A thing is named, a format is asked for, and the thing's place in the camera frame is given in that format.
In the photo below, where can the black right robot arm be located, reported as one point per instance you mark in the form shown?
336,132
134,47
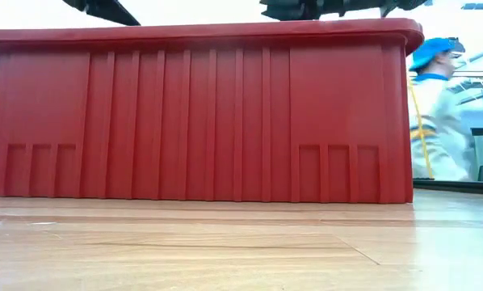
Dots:
366,4

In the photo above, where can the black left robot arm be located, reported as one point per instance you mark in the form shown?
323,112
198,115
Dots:
108,11

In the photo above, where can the large red plastic bin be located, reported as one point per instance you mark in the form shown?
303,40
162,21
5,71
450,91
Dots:
185,121

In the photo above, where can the person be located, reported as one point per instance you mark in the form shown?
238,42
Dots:
443,121

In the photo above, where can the ceiling light panel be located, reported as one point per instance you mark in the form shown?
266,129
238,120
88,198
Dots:
481,6

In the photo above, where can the black table frame rail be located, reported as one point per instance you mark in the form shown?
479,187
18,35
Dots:
459,188

